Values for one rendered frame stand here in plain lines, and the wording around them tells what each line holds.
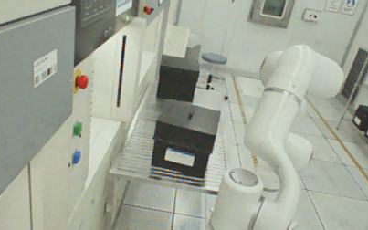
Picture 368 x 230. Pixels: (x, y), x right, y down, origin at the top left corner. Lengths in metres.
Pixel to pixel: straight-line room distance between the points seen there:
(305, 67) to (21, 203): 0.74
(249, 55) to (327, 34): 1.32
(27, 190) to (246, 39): 5.21
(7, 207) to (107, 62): 0.94
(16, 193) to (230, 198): 0.51
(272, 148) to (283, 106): 0.10
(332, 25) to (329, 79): 5.19
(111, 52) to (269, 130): 1.08
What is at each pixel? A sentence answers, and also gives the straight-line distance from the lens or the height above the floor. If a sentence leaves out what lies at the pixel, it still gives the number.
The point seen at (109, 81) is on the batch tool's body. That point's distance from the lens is 1.67.
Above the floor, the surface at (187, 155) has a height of 0.87.
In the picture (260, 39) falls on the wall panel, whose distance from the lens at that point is 5.83.
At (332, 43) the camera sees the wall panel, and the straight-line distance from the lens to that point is 6.17.
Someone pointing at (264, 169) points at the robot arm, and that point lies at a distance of 1.32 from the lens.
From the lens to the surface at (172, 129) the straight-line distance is 1.49.
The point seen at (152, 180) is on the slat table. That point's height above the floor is 0.76.
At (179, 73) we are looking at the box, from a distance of 2.29.
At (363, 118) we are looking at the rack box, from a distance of 4.51.
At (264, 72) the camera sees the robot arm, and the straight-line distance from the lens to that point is 0.97.
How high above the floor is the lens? 1.69
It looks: 25 degrees down
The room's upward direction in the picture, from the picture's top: 11 degrees clockwise
